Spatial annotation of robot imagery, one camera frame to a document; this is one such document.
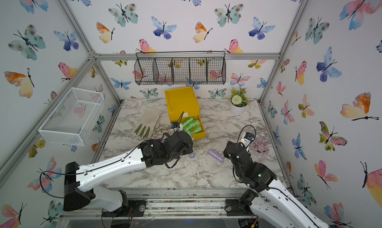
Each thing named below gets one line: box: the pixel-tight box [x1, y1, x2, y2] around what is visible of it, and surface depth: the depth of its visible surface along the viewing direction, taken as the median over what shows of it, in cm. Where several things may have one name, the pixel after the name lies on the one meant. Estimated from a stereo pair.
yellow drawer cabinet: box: [164, 86, 207, 141], surface depth 92 cm
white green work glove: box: [133, 107, 164, 139], surface depth 107 cm
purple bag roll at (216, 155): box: [207, 148, 225, 163], surface depth 92 cm
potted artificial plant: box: [229, 87, 249, 115], surface depth 105 cm
